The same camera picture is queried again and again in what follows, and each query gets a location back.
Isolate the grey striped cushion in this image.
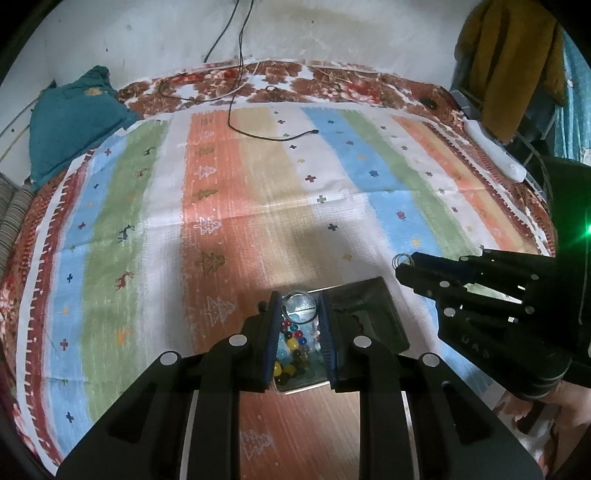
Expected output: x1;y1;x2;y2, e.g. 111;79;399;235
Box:
0;175;34;278

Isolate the right hand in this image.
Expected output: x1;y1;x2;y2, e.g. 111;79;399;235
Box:
494;381;590;478

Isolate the metal jewelry tin box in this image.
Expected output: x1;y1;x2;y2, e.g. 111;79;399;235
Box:
273;287;386;395

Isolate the striped colourful mat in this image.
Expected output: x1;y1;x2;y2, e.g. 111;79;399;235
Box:
13;101;555;480

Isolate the teal pillow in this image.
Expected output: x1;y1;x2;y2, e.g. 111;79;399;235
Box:
29;65;139;190

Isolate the multicolour bead bracelet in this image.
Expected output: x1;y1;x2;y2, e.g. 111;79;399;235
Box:
276;317;325;365

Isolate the mustard hanging garment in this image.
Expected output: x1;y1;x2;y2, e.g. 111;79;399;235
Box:
456;1;567;144

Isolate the tin box lid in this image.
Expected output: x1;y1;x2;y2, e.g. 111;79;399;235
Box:
318;277;410;354

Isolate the black cable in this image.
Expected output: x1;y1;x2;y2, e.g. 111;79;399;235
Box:
156;0;321;142

